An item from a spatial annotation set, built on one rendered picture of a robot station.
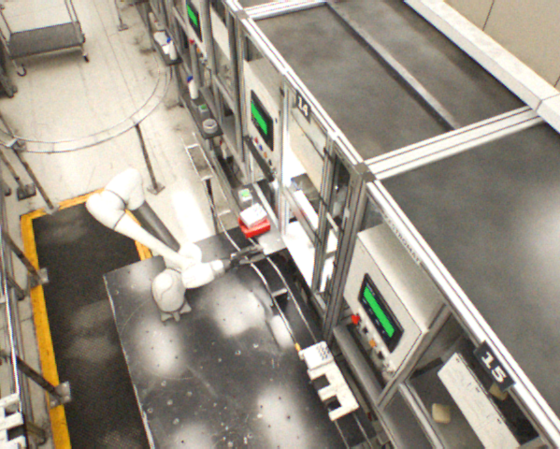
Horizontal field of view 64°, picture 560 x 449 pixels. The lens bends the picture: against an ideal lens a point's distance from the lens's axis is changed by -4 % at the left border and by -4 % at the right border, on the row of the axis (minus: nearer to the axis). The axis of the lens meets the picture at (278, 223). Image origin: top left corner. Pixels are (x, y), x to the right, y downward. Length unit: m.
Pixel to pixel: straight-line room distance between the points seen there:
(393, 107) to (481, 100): 0.36
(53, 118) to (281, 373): 3.77
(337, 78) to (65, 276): 2.77
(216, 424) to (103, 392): 1.14
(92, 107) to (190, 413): 3.65
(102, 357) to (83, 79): 3.32
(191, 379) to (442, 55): 2.01
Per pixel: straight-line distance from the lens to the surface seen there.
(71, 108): 5.44
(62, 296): 3.90
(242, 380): 2.60
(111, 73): 5.77
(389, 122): 1.79
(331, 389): 2.39
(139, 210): 2.47
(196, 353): 2.68
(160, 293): 2.61
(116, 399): 3.43
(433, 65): 2.13
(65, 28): 6.27
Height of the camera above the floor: 3.15
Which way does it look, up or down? 54 degrees down
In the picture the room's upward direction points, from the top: straight up
